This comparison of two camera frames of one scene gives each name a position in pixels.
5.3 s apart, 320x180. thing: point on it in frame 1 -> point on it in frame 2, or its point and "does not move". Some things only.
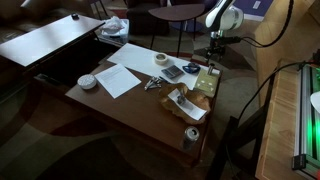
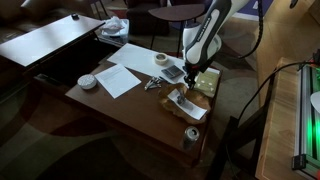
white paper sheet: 117,80 does not move
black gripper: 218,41 -> 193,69
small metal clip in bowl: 181,100 does not move
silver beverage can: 191,136 does not move
